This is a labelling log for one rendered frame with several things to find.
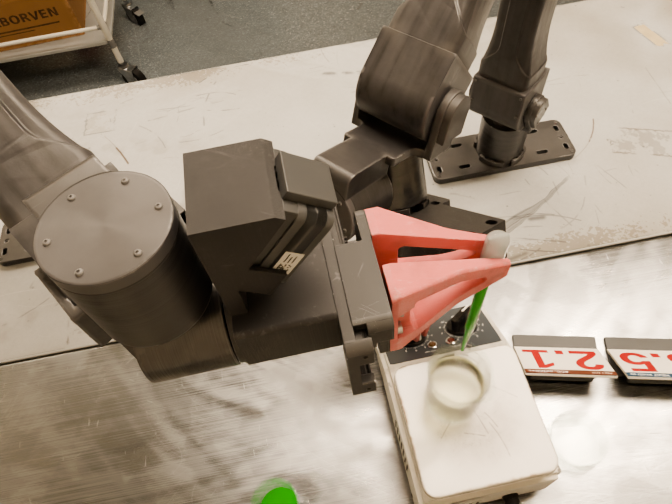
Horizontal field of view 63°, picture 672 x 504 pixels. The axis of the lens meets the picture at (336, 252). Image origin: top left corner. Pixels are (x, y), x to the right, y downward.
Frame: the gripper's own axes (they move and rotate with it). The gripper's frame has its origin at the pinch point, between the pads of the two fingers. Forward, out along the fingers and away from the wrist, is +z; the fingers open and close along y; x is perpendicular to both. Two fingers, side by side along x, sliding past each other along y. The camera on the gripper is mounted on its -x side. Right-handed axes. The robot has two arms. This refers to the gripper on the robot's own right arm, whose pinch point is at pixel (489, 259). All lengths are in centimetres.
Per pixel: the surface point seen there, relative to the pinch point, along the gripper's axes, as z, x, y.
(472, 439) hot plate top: 0.6, 23.6, -4.3
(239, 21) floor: -22, 121, 216
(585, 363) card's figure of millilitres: 15.7, 29.7, 1.9
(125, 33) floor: -75, 121, 223
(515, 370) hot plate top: 6.5, 23.6, 0.9
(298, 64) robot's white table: -6, 32, 62
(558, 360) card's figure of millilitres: 13.3, 30.0, 2.9
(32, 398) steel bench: -45, 32, 12
